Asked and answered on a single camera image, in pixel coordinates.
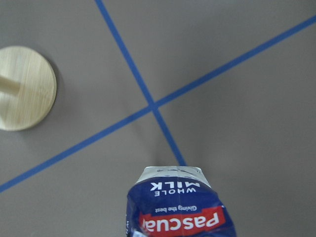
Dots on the brown paper table cover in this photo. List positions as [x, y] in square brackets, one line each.
[231, 84]

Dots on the blue white milk carton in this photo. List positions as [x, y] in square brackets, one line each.
[175, 201]

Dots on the wooden cup tree stand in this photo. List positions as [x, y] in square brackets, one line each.
[27, 88]

